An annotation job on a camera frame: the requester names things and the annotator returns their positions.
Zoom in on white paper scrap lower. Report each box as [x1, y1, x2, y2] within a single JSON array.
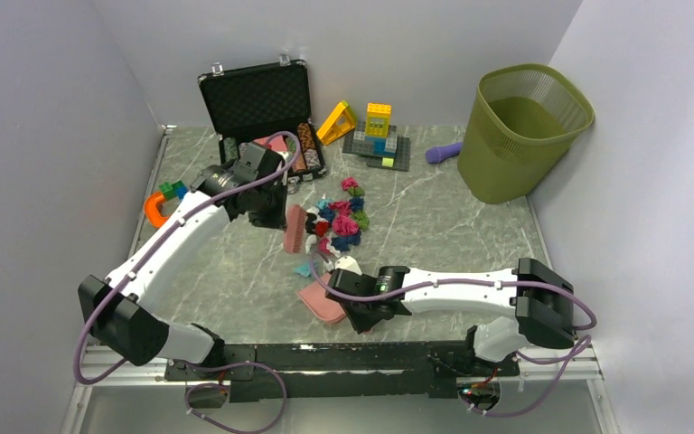
[[304, 234, 319, 254]]

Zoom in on small green paper scrap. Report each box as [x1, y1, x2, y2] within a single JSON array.
[[346, 185, 365, 198]]

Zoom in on large magenta paper scrap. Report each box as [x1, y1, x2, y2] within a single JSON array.
[[331, 215, 360, 237]]

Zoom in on dark blue scrap left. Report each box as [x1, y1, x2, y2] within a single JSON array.
[[318, 208, 337, 223]]

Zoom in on pink dustpan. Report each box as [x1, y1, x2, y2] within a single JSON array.
[[297, 282, 346, 324]]

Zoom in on toy brick tower on baseplate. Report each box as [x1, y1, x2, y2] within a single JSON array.
[[342, 102, 411, 172]]

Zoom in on magenta paper scrap centre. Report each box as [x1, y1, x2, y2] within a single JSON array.
[[329, 201, 352, 216]]

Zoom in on teal paper scrap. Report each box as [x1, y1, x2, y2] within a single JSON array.
[[293, 261, 313, 278]]

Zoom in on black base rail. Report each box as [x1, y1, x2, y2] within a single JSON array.
[[164, 340, 521, 403]]

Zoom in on purple cylindrical toy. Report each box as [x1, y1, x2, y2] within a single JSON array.
[[425, 142, 463, 165]]

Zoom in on orange horseshoe toy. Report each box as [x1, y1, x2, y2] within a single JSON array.
[[143, 191, 179, 229]]

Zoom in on yellow triangular toy block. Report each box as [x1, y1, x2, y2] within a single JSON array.
[[317, 100, 357, 146]]

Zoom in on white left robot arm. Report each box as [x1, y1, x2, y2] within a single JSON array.
[[78, 145, 292, 380]]

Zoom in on dark blue scrap right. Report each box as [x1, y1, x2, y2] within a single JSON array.
[[343, 231, 361, 246]]

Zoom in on pink hand brush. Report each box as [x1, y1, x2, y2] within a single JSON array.
[[282, 204, 307, 254]]

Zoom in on black paper scrap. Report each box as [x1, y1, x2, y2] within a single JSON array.
[[305, 211, 319, 234]]

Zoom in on small pink paper scrap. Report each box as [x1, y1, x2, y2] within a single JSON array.
[[317, 237, 332, 255]]

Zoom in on green blue toy bricks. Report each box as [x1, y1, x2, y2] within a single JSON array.
[[158, 180, 189, 201]]

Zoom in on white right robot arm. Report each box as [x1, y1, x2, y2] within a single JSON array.
[[317, 258, 576, 376]]

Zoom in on red paper scrap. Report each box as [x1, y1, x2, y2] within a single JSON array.
[[314, 221, 331, 238]]

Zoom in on magenta paper scrap near bin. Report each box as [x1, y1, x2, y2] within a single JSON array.
[[341, 176, 359, 191]]

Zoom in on green mesh waste bin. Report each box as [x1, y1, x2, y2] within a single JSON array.
[[457, 63, 595, 204]]

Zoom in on dark blue scrap by dustpan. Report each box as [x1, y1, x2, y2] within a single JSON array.
[[331, 236, 350, 252]]

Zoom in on black poker chip case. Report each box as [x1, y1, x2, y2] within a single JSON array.
[[197, 54, 328, 193]]

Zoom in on dark blue paper scrap centre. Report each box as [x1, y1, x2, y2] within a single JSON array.
[[349, 196, 364, 212]]

